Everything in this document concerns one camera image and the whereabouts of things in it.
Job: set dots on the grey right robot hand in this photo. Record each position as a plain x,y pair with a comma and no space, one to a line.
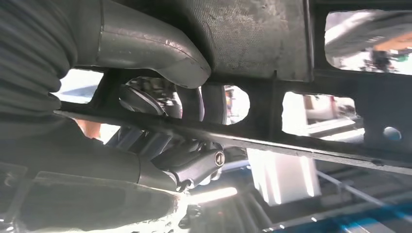
145,48

